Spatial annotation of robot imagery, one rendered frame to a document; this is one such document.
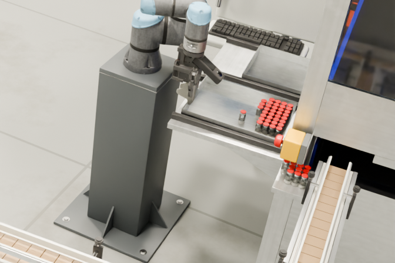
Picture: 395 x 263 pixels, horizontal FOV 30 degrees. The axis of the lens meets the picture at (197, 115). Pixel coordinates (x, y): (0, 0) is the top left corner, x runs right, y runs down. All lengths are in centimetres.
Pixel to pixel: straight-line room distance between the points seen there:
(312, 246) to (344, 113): 43
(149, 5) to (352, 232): 98
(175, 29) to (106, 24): 211
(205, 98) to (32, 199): 116
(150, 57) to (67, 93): 136
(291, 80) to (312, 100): 59
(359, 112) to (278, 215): 49
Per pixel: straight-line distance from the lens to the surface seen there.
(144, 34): 279
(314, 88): 221
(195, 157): 377
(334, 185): 225
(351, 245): 251
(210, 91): 263
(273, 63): 289
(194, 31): 233
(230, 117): 252
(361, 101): 220
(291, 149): 222
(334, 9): 209
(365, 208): 241
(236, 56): 289
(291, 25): 327
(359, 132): 225
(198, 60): 239
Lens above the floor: 227
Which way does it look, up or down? 34 degrees down
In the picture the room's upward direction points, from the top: 10 degrees clockwise
